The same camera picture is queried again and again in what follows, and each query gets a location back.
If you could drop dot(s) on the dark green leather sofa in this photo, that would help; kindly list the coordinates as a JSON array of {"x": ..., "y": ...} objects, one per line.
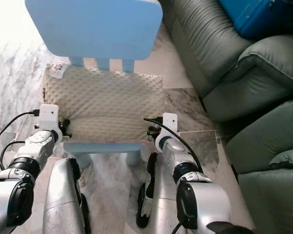
[{"x": 239, "y": 87}]

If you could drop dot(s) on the silver right robot leg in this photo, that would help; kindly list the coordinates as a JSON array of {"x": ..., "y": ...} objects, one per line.
[{"x": 166, "y": 195}]

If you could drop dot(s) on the silver left robot leg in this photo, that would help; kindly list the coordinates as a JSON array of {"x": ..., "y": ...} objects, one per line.
[{"x": 63, "y": 204}]

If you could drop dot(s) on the beige dimpled pillow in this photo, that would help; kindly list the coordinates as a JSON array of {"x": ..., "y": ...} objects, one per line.
[{"x": 107, "y": 97}]

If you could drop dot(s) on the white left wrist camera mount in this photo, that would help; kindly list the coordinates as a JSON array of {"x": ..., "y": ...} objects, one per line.
[{"x": 49, "y": 117}]

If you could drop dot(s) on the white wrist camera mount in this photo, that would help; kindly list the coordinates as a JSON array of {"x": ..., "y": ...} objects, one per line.
[
  {"x": 169, "y": 123},
  {"x": 49, "y": 117}
]

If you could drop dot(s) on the blue hard suitcase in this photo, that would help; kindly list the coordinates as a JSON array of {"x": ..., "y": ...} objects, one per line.
[{"x": 259, "y": 17}]

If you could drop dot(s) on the silver robot leg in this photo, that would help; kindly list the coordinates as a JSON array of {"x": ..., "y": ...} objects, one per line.
[
  {"x": 63, "y": 204},
  {"x": 166, "y": 195}
]

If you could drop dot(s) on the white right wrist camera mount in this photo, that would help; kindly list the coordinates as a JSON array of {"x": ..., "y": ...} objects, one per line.
[{"x": 169, "y": 123}]

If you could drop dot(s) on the light blue child chair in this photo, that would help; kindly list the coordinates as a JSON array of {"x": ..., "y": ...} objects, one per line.
[{"x": 93, "y": 29}]

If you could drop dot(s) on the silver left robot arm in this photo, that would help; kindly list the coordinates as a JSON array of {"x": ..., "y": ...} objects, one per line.
[{"x": 14, "y": 204}]

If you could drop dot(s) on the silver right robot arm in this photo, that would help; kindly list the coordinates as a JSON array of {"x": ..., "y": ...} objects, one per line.
[{"x": 210, "y": 204}]

